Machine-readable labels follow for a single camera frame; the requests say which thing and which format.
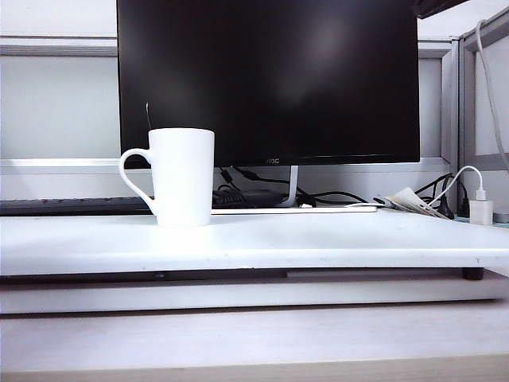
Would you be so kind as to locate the white ceramic mug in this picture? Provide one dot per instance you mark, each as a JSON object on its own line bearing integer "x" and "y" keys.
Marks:
{"x": 183, "y": 179}

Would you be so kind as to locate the thin metal spoon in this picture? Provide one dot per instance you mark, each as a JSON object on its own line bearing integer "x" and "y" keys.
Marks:
{"x": 148, "y": 117}

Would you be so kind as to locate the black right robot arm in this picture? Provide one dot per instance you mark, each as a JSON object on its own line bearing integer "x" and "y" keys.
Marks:
{"x": 435, "y": 5}

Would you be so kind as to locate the black power adapter brick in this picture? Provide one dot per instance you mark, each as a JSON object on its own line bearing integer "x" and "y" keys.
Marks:
{"x": 246, "y": 197}

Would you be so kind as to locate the silver monitor stand neck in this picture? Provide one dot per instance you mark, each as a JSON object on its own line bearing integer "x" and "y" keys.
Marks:
{"x": 293, "y": 187}

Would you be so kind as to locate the white raised board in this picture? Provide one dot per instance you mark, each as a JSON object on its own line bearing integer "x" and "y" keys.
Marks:
{"x": 278, "y": 242}

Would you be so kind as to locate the black computer monitor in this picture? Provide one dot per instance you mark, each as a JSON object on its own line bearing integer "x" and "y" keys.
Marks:
{"x": 278, "y": 79}

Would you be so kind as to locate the folded paper booklet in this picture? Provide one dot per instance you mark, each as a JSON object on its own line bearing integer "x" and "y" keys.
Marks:
{"x": 409, "y": 201}

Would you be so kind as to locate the black keyboard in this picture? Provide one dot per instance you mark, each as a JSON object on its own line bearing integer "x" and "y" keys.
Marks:
{"x": 79, "y": 206}

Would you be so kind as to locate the white USB charger plug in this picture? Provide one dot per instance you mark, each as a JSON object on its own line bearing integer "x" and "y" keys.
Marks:
{"x": 481, "y": 213}

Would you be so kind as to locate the black board foot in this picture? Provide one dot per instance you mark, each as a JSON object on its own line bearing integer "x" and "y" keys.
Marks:
{"x": 473, "y": 274}

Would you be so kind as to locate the grey power strip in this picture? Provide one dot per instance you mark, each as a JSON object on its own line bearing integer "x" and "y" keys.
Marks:
{"x": 502, "y": 217}

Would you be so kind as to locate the grey aluminium partition frame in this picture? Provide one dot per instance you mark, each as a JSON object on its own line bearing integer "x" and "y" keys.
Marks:
{"x": 461, "y": 99}

